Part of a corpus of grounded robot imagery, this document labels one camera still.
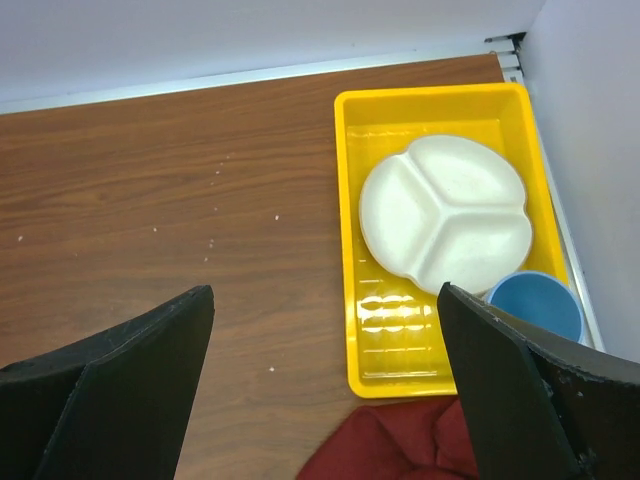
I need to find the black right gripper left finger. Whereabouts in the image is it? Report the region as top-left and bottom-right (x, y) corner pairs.
(1, 285), (215, 479)

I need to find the white divided plate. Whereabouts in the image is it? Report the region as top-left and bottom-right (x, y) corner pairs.
(359, 135), (533, 294)

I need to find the dark red cloth napkin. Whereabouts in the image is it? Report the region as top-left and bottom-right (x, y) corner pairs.
(297, 396), (479, 479)

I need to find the blue plastic cup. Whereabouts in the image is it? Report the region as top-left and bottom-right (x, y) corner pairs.
(483, 270), (585, 343)

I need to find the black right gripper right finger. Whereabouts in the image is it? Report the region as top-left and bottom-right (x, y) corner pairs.
(437, 283), (639, 479)

